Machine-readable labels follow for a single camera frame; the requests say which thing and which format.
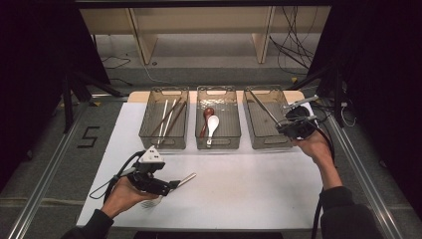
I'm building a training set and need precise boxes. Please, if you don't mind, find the bundle of black cables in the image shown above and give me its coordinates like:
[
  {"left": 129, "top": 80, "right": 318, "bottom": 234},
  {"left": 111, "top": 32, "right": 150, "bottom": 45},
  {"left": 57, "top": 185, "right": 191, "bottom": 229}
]
[{"left": 269, "top": 5, "right": 317, "bottom": 76}]

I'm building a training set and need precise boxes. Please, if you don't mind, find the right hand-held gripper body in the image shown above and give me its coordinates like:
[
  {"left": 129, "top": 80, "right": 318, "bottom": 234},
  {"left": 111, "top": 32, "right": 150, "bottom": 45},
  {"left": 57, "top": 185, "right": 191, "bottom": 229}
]
[{"left": 282, "top": 95, "right": 320, "bottom": 139}]

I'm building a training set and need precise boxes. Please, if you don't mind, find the light wooden desk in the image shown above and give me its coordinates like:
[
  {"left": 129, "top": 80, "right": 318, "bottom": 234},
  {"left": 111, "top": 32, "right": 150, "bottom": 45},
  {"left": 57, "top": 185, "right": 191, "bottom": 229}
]
[{"left": 79, "top": 5, "right": 332, "bottom": 66}]

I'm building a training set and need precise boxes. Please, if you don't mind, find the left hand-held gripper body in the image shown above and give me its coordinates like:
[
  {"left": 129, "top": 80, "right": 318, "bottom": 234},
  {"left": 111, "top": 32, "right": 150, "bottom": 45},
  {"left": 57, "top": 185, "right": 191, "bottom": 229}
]
[{"left": 127, "top": 144, "right": 170, "bottom": 196}]

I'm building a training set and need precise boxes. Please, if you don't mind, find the thin black floor cable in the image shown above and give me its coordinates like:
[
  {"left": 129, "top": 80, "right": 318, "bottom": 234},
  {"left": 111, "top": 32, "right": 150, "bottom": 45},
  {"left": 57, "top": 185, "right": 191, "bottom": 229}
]
[{"left": 101, "top": 54, "right": 132, "bottom": 70}]

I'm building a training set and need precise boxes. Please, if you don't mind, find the white ceramic spoon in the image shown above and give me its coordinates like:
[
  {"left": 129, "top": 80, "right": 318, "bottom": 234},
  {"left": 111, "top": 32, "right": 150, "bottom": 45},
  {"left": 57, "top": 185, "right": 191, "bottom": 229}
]
[{"left": 206, "top": 115, "right": 220, "bottom": 148}]

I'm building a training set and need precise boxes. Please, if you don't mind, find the white plug with cable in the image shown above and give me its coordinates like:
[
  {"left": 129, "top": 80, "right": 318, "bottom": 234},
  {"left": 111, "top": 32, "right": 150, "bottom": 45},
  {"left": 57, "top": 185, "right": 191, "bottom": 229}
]
[{"left": 340, "top": 102, "right": 356, "bottom": 127}]

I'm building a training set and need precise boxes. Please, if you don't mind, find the aluminium floor rail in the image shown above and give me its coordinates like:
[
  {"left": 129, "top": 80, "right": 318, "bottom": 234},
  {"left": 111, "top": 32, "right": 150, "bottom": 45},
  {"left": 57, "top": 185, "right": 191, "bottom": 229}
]
[
  {"left": 6, "top": 94, "right": 130, "bottom": 239},
  {"left": 326, "top": 114, "right": 406, "bottom": 239}
]

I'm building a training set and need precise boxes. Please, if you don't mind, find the clear grey plastic bin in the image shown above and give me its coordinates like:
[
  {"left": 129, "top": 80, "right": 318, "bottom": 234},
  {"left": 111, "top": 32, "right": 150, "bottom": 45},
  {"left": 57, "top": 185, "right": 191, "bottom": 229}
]
[
  {"left": 242, "top": 85, "right": 301, "bottom": 150},
  {"left": 194, "top": 85, "right": 242, "bottom": 150},
  {"left": 138, "top": 86, "right": 191, "bottom": 150}
]

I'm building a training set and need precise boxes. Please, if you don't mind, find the white floor cable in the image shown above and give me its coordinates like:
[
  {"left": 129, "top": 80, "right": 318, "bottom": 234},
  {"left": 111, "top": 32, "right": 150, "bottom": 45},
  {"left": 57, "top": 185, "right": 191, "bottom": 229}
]
[{"left": 142, "top": 63, "right": 173, "bottom": 86}]

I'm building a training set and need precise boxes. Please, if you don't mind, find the brown wooden spoon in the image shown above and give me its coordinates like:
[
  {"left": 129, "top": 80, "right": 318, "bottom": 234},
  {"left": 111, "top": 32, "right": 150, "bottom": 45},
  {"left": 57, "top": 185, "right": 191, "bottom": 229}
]
[{"left": 198, "top": 107, "right": 215, "bottom": 139}]

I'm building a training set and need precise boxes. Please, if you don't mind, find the black tripod stand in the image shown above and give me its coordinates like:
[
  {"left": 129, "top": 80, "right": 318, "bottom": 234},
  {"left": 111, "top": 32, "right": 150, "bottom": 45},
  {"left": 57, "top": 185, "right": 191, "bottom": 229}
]
[
  {"left": 61, "top": 71, "right": 125, "bottom": 133},
  {"left": 287, "top": 63, "right": 346, "bottom": 128}
]

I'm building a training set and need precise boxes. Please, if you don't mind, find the person's left hand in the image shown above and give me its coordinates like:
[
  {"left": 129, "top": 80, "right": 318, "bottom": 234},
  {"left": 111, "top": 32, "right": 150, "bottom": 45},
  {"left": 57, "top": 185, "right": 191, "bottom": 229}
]
[{"left": 101, "top": 177, "right": 159, "bottom": 220}]

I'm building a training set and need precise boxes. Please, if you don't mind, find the metal fork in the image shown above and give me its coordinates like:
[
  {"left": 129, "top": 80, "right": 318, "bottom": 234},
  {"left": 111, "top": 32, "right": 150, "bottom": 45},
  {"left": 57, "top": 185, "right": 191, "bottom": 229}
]
[{"left": 140, "top": 172, "right": 197, "bottom": 209}]

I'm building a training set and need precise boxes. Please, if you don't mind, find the right hand-held gripper cable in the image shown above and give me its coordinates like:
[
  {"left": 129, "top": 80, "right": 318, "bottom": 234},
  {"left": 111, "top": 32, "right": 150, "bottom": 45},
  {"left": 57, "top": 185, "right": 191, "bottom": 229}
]
[{"left": 308, "top": 103, "right": 336, "bottom": 239}]

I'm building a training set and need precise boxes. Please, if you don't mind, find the dark curtain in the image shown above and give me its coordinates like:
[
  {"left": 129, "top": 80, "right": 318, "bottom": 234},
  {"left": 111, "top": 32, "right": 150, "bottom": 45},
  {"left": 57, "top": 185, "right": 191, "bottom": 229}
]
[
  {"left": 0, "top": 0, "right": 111, "bottom": 192},
  {"left": 308, "top": 0, "right": 422, "bottom": 213}
]

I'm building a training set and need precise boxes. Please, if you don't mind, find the white chopstick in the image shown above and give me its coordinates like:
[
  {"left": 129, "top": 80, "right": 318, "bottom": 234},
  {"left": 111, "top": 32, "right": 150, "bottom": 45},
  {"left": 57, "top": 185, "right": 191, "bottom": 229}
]
[
  {"left": 156, "top": 99, "right": 169, "bottom": 148},
  {"left": 159, "top": 99, "right": 178, "bottom": 146}
]

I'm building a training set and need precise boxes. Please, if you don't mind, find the white table sheet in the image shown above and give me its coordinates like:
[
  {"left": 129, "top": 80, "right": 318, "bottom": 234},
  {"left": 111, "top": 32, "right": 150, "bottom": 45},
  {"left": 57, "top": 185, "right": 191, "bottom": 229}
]
[{"left": 76, "top": 101, "right": 361, "bottom": 231}]

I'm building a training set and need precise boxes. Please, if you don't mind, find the brown wooden chopstick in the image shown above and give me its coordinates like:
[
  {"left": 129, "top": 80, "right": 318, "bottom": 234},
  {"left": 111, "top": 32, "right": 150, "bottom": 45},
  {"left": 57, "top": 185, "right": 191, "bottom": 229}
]
[
  {"left": 163, "top": 101, "right": 187, "bottom": 137},
  {"left": 150, "top": 97, "right": 183, "bottom": 137}
]

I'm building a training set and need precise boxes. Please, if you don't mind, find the person's right hand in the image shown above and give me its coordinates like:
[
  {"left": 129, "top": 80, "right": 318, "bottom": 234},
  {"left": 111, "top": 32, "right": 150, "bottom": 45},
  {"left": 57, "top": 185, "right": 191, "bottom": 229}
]
[{"left": 292, "top": 130, "right": 332, "bottom": 165}]

